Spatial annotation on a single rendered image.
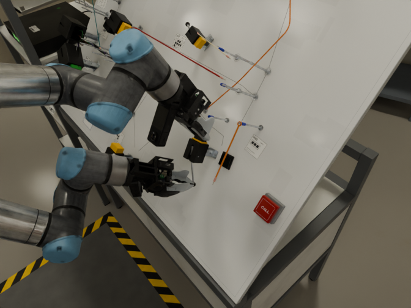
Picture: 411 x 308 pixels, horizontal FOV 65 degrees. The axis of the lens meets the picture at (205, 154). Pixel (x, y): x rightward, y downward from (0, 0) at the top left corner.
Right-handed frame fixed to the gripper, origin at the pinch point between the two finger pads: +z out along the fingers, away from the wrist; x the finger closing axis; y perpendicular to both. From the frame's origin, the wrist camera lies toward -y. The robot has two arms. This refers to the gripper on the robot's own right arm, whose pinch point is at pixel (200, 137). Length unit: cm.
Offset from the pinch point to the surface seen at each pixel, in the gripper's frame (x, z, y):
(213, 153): -1.1, 7.9, -1.0
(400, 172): -24, 171, 78
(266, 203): -23.5, 6.6, -5.6
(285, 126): -18.7, 2.0, 12.8
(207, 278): -14.8, 21.6, -31.2
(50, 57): 97, 1, 0
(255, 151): -13.5, 5.6, 4.8
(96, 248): 84, 85, -74
